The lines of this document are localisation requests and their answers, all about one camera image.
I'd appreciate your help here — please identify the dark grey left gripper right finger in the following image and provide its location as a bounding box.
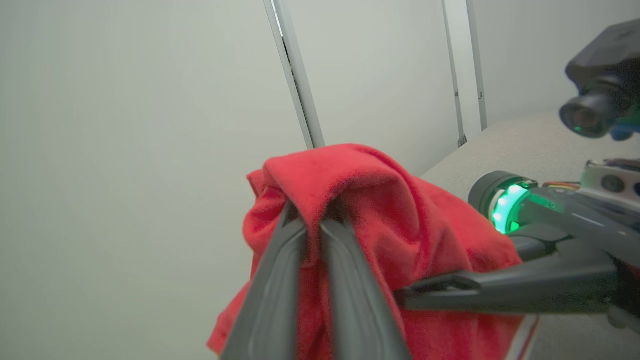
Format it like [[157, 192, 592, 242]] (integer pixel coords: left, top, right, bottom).
[[319, 204, 412, 360]]

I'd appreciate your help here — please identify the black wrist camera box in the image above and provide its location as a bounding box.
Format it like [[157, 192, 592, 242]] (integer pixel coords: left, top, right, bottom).
[[558, 19, 640, 141]]

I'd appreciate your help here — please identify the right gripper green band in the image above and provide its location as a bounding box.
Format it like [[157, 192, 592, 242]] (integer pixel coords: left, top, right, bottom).
[[394, 170, 640, 316]]

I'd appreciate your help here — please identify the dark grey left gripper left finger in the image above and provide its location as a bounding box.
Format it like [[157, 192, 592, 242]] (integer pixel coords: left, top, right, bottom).
[[220, 199, 307, 360]]

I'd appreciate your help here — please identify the red cloth garment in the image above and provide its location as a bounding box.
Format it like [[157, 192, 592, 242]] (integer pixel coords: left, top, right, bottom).
[[207, 143, 541, 360]]

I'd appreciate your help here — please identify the wide grey metal frame post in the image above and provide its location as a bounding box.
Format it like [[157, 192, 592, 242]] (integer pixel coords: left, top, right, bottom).
[[263, 0, 326, 150]]

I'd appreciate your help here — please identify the silver camera mount bracket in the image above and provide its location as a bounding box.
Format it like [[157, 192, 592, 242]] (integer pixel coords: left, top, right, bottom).
[[579, 158, 640, 201]]

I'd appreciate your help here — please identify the thin grey metal frame post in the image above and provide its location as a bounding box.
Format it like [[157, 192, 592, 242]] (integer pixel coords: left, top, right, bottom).
[[440, 0, 468, 149], [465, 0, 489, 132]]

